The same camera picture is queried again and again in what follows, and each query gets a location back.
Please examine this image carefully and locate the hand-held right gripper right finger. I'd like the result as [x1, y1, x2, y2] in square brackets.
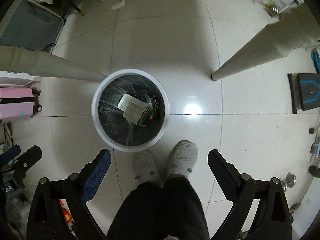
[207, 149, 293, 240]

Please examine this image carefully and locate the white paper scrap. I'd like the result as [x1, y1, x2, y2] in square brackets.
[108, 0, 127, 10]

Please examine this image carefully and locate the red printed packet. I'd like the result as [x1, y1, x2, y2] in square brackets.
[58, 199, 75, 230]

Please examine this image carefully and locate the black and blue step board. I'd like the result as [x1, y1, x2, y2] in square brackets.
[287, 72, 320, 114]

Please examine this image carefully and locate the person's left black trouser leg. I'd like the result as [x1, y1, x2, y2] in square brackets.
[106, 181, 165, 240]

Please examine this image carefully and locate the pink suitcase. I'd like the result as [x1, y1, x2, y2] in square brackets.
[0, 86, 42, 125]

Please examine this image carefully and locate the green printed packet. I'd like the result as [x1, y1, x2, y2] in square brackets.
[139, 97, 158, 127]

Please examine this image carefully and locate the white carton box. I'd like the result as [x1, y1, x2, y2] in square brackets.
[117, 93, 148, 125]

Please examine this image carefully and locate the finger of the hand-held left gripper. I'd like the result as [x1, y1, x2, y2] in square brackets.
[11, 145, 42, 178]
[0, 144, 22, 166]

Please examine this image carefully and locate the white flat box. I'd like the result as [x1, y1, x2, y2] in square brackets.
[0, 70, 42, 87]

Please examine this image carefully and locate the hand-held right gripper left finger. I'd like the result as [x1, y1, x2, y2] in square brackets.
[26, 149, 112, 240]

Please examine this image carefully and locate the person's left grey slipper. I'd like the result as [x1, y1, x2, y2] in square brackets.
[132, 150, 160, 183]

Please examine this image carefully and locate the person's black trouser leg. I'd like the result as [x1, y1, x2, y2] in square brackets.
[162, 176, 210, 240]
[106, 181, 165, 240]

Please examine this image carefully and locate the person's right grey slipper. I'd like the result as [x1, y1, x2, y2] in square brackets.
[165, 140, 199, 182]

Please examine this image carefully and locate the white bin with black bag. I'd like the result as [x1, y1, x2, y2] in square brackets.
[91, 68, 171, 153]

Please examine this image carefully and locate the person's grey slipper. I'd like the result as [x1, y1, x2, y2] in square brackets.
[132, 150, 160, 183]
[165, 140, 199, 182]

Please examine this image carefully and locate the blue hand tool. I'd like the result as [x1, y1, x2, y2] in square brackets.
[311, 48, 320, 73]

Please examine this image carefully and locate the person's right black trouser leg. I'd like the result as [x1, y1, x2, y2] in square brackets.
[162, 176, 210, 240]

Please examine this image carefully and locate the grey-blue folding chair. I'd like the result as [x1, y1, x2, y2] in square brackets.
[0, 0, 67, 54]

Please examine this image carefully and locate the beige table leg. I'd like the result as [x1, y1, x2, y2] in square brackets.
[0, 45, 108, 82]
[210, 4, 320, 82]

